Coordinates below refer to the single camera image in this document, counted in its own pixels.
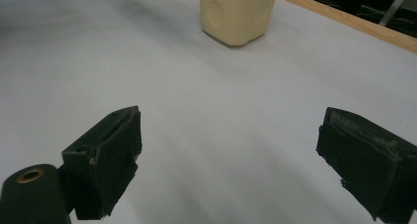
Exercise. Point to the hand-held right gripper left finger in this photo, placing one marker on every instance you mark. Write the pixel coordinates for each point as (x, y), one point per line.
(109, 158)

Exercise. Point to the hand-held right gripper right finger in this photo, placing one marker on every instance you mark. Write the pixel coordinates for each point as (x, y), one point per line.
(364, 158)

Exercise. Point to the cream dimpled cup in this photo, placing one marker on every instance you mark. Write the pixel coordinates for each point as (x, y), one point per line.
(239, 14)

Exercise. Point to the white table cover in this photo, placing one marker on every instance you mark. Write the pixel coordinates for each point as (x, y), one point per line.
(196, 102)

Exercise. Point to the metal stand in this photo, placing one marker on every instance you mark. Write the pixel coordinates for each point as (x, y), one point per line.
(395, 6)

